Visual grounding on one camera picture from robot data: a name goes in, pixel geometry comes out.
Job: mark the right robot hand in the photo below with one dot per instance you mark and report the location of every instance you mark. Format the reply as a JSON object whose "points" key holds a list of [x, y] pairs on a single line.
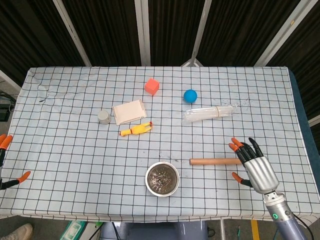
{"points": [[260, 172]]}

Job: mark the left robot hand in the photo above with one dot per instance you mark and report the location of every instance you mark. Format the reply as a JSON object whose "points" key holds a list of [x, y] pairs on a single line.
{"points": [[6, 160]]}

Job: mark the wooden stick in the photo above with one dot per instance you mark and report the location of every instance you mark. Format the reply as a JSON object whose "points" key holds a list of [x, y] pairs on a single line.
{"points": [[212, 161]]}

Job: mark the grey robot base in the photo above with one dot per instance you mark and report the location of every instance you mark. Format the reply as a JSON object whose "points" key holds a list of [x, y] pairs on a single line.
{"points": [[155, 231]]}

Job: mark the metal bowl with crushed nuts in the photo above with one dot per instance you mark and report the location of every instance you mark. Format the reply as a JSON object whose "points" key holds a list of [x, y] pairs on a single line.
{"points": [[162, 179]]}

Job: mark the black electronic device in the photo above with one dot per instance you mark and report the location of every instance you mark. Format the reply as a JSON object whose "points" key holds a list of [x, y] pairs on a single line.
{"points": [[4, 110]]}

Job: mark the white checked tablecloth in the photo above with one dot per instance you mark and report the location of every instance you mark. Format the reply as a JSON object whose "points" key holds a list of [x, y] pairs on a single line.
{"points": [[75, 162]]}

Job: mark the beige shoe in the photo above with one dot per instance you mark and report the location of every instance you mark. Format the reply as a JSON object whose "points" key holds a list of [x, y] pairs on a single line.
{"points": [[17, 232]]}

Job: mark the green and white box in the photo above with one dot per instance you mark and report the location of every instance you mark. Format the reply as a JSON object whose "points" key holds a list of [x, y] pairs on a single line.
{"points": [[72, 231]]}

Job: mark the blue ball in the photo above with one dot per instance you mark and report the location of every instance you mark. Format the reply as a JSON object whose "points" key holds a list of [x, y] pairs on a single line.
{"points": [[190, 96]]}

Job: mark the grey cylindrical cup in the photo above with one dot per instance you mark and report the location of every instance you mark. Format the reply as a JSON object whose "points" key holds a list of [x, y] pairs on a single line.
{"points": [[104, 117]]}

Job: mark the yellow rubber chicken toy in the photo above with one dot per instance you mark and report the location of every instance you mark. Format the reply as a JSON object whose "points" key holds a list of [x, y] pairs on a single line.
{"points": [[136, 130]]}

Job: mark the orange cube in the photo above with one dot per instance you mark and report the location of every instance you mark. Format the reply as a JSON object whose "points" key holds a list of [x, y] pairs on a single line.
{"points": [[151, 86]]}

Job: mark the white tripod stand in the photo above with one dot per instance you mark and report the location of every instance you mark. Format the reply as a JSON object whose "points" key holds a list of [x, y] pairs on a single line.
{"points": [[192, 45]]}

